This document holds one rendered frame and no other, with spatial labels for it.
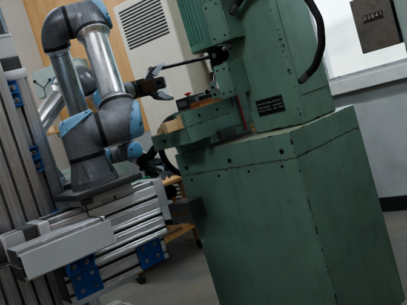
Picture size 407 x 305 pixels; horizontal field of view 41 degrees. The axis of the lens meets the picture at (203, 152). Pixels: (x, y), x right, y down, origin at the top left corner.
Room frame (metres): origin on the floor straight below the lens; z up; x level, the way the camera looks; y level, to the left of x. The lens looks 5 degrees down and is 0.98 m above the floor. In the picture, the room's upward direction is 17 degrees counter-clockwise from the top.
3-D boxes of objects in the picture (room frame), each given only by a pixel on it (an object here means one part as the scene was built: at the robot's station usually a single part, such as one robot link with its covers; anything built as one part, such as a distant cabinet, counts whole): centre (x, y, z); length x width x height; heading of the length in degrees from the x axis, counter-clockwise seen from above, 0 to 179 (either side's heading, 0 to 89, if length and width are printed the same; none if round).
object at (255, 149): (2.12, -0.24, 0.76); 0.57 x 0.45 x 0.09; 44
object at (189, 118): (2.17, -0.18, 0.93); 0.60 x 0.02 x 0.06; 134
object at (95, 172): (1.73, 0.36, 0.87); 0.15 x 0.15 x 0.10
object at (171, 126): (2.14, -0.09, 0.92); 0.55 x 0.02 x 0.04; 134
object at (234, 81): (1.97, -0.17, 1.02); 0.09 x 0.07 x 0.12; 134
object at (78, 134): (1.73, 0.35, 0.98); 0.13 x 0.12 x 0.14; 99
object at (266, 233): (2.12, -0.24, 0.35); 0.58 x 0.45 x 0.71; 44
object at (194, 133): (2.28, -0.08, 0.87); 0.61 x 0.30 x 0.06; 134
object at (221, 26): (1.95, -0.20, 1.22); 0.09 x 0.08 x 0.15; 44
